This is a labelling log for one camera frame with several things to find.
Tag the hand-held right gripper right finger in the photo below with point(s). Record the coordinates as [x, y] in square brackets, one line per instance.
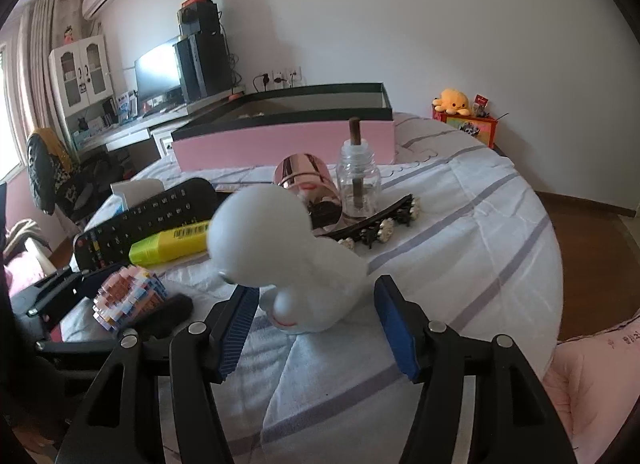
[395, 324]

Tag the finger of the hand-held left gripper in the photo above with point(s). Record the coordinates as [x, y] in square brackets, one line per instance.
[55, 294]
[75, 346]

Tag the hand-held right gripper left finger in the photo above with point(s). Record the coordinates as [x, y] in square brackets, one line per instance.
[240, 329]

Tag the colourful building block cube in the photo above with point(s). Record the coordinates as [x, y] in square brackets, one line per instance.
[127, 296]

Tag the white duck figurine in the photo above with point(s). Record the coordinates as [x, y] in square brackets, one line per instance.
[260, 239]

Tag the black flowered hair clip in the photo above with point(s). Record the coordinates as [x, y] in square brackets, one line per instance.
[380, 216]

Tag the black remote control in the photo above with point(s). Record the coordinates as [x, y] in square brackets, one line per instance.
[140, 219]

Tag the yellow highlighter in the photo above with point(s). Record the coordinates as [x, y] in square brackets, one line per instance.
[160, 246]

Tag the small white box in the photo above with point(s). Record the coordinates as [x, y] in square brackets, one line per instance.
[137, 190]

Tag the clear glass bottle with wick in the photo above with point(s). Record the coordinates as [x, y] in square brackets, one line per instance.
[357, 179]

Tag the rose gold jar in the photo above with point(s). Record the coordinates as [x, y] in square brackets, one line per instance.
[305, 179]

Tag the pink storage box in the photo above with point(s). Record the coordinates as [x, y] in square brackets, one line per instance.
[280, 144]

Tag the black office chair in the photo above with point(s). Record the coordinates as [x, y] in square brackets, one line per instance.
[95, 184]

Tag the white desk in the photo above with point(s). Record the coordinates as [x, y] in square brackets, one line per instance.
[125, 132]

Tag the blue printed box on desk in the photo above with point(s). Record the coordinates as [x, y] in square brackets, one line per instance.
[126, 105]

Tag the red printed box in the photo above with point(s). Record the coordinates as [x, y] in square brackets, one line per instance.
[467, 129]

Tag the pink pillow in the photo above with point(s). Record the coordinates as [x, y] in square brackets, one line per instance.
[595, 384]

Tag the white glass-door cabinet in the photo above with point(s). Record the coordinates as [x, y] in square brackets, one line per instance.
[80, 74]

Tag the beige curtain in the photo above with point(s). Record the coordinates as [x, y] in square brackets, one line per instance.
[40, 69]

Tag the orange octopus plush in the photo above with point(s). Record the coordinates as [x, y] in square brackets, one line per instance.
[452, 100]

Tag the small toy figurine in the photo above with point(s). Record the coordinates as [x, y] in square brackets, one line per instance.
[481, 104]

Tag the black monitor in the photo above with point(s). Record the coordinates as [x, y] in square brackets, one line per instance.
[157, 72]

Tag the black computer tower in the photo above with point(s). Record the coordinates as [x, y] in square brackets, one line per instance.
[205, 64]

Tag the black speaker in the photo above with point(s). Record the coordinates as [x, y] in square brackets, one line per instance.
[200, 19]

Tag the white wall outlets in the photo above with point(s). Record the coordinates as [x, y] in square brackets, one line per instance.
[280, 77]

